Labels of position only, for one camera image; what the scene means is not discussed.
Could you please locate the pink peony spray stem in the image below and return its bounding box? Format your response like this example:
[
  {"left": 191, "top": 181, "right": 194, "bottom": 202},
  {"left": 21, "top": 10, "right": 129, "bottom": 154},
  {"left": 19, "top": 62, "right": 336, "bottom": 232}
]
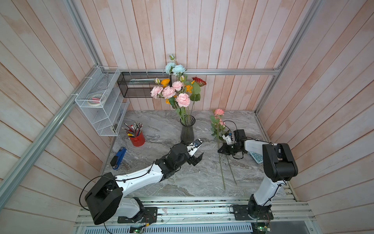
[{"left": 210, "top": 108, "right": 227, "bottom": 190}]

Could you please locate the pink carnation spray stem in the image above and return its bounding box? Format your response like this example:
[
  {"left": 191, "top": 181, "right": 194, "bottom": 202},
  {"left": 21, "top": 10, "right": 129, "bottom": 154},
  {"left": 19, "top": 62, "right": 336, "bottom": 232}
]
[{"left": 150, "top": 80, "right": 191, "bottom": 118}]

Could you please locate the large pink rose stem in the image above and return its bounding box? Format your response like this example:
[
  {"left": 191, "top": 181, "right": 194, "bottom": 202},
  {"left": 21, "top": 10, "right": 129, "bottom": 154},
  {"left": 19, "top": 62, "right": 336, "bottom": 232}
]
[{"left": 223, "top": 121, "right": 238, "bottom": 186}]

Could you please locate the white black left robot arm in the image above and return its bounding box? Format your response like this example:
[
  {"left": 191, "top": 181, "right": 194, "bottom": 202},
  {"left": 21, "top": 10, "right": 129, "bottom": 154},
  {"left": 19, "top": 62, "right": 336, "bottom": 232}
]
[{"left": 84, "top": 138, "right": 203, "bottom": 225}]

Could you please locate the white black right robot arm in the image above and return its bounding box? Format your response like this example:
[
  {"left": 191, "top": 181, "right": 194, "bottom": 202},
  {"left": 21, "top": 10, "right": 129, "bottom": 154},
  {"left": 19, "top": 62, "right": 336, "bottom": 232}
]
[{"left": 218, "top": 129, "right": 298, "bottom": 221}]

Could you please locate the dark ribbed glass vase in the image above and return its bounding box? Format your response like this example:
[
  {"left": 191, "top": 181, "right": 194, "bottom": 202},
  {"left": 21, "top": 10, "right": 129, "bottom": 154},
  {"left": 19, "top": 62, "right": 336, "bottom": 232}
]
[{"left": 180, "top": 115, "right": 196, "bottom": 143}]

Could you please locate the light blue calculator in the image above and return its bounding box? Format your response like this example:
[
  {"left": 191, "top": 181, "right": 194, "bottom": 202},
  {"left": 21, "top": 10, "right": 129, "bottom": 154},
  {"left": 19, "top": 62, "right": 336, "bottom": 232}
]
[{"left": 249, "top": 151, "right": 263, "bottom": 164}]

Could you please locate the red pen cup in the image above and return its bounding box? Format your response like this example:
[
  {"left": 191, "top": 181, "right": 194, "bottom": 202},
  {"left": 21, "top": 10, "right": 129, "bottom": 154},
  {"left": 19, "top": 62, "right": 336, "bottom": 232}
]
[{"left": 125, "top": 121, "right": 145, "bottom": 147}]

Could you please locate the blue stapler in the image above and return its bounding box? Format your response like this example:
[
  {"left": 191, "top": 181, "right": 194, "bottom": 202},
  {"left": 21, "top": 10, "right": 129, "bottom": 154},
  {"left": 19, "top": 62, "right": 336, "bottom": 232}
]
[{"left": 110, "top": 147, "right": 127, "bottom": 170}]

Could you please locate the red flower stem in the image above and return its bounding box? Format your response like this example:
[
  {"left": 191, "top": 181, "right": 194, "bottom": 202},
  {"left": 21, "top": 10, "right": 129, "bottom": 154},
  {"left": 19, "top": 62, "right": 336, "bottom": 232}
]
[{"left": 190, "top": 77, "right": 206, "bottom": 115}]

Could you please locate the orange flower stem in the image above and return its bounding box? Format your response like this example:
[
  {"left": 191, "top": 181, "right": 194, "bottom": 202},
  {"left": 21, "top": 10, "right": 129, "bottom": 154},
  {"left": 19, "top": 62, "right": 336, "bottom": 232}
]
[{"left": 154, "top": 77, "right": 194, "bottom": 105}]

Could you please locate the light blue flower stem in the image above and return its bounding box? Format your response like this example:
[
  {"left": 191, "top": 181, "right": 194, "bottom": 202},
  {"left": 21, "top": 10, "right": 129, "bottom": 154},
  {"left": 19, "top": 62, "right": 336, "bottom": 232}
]
[{"left": 165, "top": 54, "right": 186, "bottom": 79}]

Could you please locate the tape roll on shelf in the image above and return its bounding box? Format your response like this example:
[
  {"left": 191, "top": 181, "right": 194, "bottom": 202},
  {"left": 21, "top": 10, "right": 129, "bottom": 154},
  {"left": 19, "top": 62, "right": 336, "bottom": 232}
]
[{"left": 87, "top": 93, "right": 107, "bottom": 107}]

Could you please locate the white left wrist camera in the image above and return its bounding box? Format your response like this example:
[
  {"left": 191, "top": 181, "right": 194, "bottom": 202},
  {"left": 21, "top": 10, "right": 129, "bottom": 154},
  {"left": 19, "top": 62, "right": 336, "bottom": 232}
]
[{"left": 187, "top": 138, "right": 203, "bottom": 157}]

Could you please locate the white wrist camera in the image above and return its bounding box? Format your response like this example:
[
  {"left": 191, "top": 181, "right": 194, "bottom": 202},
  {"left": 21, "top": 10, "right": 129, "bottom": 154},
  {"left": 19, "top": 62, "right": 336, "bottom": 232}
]
[
  {"left": 187, "top": 138, "right": 203, "bottom": 157},
  {"left": 222, "top": 133, "right": 235, "bottom": 145}
]

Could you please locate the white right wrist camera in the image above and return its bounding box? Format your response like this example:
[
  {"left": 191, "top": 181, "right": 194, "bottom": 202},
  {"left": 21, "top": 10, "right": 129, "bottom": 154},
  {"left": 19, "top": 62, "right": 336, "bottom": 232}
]
[{"left": 222, "top": 133, "right": 235, "bottom": 145}]

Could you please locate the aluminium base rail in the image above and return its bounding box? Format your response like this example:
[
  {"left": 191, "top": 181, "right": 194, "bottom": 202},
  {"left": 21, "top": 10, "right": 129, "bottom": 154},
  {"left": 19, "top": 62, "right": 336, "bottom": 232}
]
[{"left": 73, "top": 191, "right": 321, "bottom": 234}]

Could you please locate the black wire mesh basket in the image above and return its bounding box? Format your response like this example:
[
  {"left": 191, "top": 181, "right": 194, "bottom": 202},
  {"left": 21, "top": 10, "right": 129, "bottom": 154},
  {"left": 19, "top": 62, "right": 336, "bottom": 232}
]
[{"left": 117, "top": 71, "right": 171, "bottom": 98}]

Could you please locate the white wire mesh shelf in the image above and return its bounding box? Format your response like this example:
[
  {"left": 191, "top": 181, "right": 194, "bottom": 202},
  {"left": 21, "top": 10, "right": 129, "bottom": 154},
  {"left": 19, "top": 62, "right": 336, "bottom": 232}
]
[{"left": 75, "top": 66, "right": 129, "bottom": 137}]

